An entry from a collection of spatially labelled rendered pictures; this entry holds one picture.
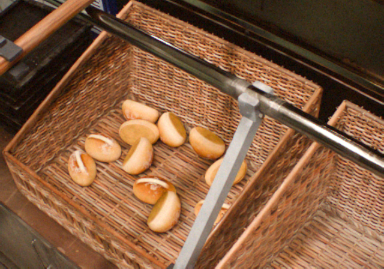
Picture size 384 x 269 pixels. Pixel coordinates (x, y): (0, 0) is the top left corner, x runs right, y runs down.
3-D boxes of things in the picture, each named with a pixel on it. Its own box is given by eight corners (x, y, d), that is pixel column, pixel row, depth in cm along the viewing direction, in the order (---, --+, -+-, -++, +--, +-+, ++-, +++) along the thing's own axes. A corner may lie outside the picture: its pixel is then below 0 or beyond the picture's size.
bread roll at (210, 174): (253, 178, 172) (245, 175, 178) (243, 151, 171) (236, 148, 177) (213, 196, 170) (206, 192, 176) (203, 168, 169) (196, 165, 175)
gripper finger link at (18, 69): (-9, 61, 122) (-8, 64, 122) (15, 77, 118) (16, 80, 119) (4, 50, 123) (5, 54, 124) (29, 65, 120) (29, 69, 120)
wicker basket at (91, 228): (149, 77, 203) (131, -6, 184) (327, 172, 174) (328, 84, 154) (15, 193, 181) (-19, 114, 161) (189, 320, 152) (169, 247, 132)
